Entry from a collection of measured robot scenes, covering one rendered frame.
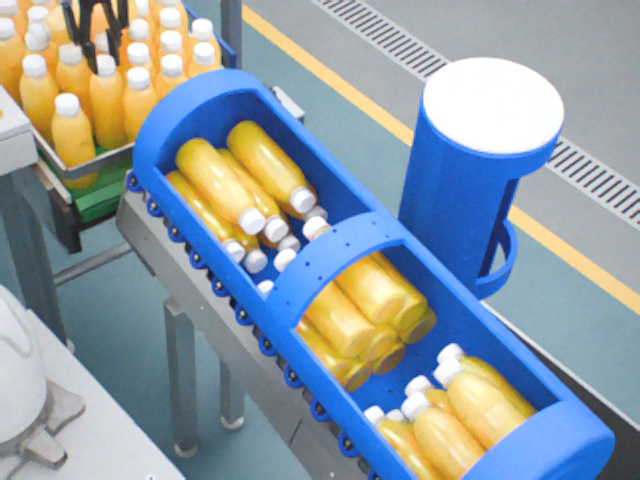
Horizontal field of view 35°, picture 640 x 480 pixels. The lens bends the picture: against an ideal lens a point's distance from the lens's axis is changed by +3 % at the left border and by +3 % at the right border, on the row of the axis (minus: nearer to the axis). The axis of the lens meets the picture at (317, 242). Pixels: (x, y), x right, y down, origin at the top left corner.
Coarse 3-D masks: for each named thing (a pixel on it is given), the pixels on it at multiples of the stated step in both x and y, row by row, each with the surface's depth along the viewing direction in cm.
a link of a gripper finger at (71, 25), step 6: (66, 6) 176; (66, 12) 177; (72, 12) 177; (66, 18) 179; (72, 18) 178; (66, 24) 181; (72, 24) 179; (66, 30) 182; (72, 30) 180; (78, 30) 181; (72, 36) 181; (78, 36) 181; (78, 42) 182
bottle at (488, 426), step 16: (464, 368) 142; (448, 384) 142; (464, 384) 139; (480, 384) 139; (448, 400) 141; (464, 400) 138; (480, 400) 137; (496, 400) 137; (464, 416) 138; (480, 416) 137; (496, 416) 136; (512, 416) 136; (480, 432) 137; (496, 432) 135
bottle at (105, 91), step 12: (96, 84) 192; (108, 84) 191; (120, 84) 193; (96, 96) 193; (108, 96) 193; (120, 96) 194; (96, 108) 195; (108, 108) 195; (120, 108) 196; (96, 120) 198; (108, 120) 197; (120, 120) 198; (96, 132) 202; (108, 132) 199; (120, 132) 200; (108, 144) 202; (120, 144) 202
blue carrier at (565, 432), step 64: (192, 128) 177; (320, 192) 180; (320, 256) 147; (256, 320) 157; (448, 320) 162; (320, 384) 146; (384, 384) 165; (512, 384) 155; (384, 448) 138; (512, 448) 128; (576, 448) 129
